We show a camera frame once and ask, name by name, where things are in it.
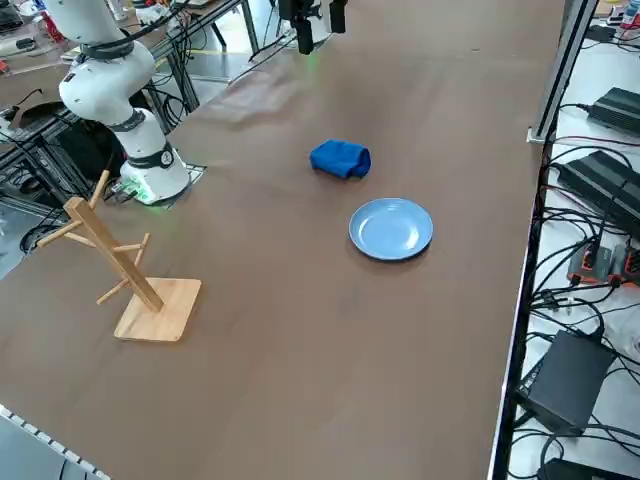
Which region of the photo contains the flat black power brick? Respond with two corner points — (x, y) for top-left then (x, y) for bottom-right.
(587, 87), (640, 134)

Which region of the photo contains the large black power brick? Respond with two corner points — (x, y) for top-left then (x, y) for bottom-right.
(556, 149), (640, 236)

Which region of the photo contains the blue plastic plate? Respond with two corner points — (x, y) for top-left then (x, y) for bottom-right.
(348, 197), (435, 262)

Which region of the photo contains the orange grey device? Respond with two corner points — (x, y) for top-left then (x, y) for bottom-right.
(567, 238), (617, 285)
(612, 238), (640, 290)

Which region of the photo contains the wooden cup rack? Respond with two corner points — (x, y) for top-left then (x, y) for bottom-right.
(37, 169), (203, 344)

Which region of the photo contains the blue cloth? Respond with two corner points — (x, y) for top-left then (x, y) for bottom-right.
(308, 139), (373, 180)

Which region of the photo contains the red clamp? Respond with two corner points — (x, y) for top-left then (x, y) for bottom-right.
(42, 9), (64, 41)

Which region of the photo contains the small black device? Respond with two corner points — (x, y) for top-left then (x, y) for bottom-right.
(587, 23), (617, 44)

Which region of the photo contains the black box device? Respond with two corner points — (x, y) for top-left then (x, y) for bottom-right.
(516, 329), (617, 437)

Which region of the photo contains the small green circuit board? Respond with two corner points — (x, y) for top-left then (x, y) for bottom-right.
(110, 179), (144, 203)

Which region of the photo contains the white slotted cable duct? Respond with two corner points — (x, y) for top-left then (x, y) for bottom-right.
(0, 402), (109, 480)

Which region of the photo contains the aluminium profile post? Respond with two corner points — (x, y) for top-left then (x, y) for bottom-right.
(527, 0), (601, 146)

